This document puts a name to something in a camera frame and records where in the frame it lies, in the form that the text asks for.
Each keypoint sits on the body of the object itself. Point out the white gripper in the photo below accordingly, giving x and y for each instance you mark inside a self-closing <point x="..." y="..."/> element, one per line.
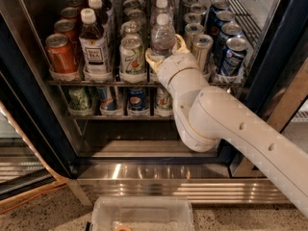
<point x="174" y="65"/>

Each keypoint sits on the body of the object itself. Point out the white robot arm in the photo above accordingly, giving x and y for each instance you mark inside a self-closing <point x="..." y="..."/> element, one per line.
<point x="204" y="114"/>

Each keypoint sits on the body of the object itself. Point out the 7up can lower shelf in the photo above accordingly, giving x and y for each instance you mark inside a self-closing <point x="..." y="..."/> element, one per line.
<point x="163" y="99"/>

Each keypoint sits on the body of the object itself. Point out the pepsi can lower shelf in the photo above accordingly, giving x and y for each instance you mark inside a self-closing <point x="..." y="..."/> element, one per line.
<point x="137" y="99"/>

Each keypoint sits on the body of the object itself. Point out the front tea bottle white cap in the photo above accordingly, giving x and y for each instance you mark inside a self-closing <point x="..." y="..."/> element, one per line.
<point x="93" y="44"/>

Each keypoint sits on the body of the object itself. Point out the blue can lower shelf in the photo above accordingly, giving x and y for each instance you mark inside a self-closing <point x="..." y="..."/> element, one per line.
<point x="107" y="96"/>

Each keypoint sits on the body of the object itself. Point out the green can lower shelf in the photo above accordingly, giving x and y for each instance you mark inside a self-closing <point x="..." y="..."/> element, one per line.
<point x="80" y="100"/>

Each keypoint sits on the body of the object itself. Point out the left fridge glass door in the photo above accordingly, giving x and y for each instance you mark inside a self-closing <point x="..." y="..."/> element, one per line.
<point x="24" y="171"/>

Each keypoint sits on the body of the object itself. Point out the silver energy drink can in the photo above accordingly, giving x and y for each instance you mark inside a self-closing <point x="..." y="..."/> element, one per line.
<point x="201" y="47"/>
<point x="192" y="30"/>

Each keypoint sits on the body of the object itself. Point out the front 7up can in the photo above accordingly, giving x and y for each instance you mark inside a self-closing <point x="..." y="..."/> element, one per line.
<point x="131" y="55"/>

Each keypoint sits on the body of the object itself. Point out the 7up can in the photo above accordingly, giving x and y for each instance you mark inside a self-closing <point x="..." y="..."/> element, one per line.
<point x="131" y="55"/>
<point x="130" y="28"/>

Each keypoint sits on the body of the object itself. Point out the front silver energy drink can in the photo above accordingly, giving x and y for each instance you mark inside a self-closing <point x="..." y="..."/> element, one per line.
<point x="201" y="47"/>

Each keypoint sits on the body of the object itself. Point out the blue pepsi can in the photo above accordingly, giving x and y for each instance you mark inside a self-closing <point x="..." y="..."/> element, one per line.
<point x="227" y="31"/>
<point x="217" y="6"/>
<point x="218" y="20"/>
<point x="233" y="55"/>

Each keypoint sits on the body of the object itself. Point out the front blue pepsi can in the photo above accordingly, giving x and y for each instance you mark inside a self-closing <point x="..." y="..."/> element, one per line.
<point x="233" y="55"/>

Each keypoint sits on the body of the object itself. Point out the orange soda can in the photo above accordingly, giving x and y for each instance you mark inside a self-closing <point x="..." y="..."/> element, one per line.
<point x="71" y="14"/>
<point x="61" y="54"/>
<point x="68" y="28"/>

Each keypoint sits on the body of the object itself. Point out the front orange soda can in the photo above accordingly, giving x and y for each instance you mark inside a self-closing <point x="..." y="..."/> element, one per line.
<point x="61" y="54"/>

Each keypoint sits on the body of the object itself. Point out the clear plastic bin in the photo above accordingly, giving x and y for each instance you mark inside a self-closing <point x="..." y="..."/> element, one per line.
<point x="142" y="213"/>

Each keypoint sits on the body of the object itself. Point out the top wire fridge shelf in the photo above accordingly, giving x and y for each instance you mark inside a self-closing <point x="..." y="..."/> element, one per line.
<point x="112" y="84"/>

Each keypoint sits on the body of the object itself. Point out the wire fridge shelf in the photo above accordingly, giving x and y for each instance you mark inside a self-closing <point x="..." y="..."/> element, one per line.
<point x="122" y="110"/>
<point x="112" y="84"/>

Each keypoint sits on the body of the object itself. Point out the lower wire fridge shelf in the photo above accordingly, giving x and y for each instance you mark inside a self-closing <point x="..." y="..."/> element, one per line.
<point x="122" y="110"/>

